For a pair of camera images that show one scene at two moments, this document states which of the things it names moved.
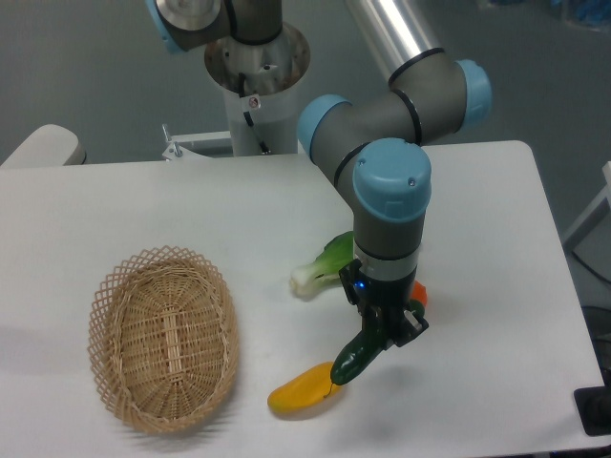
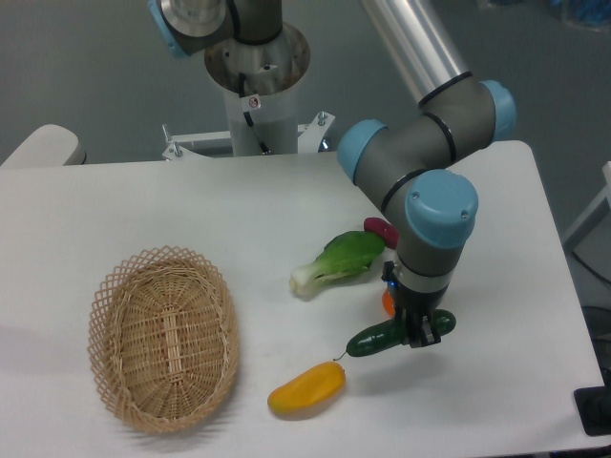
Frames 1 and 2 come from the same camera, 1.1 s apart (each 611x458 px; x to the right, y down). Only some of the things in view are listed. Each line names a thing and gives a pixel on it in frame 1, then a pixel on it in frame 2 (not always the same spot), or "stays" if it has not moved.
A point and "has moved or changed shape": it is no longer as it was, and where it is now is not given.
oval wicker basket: x=163 y=339 stays
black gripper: x=380 y=296 → x=416 y=303
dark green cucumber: x=363 y=351 has moved or changed shape
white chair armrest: x=52 y=145 stays
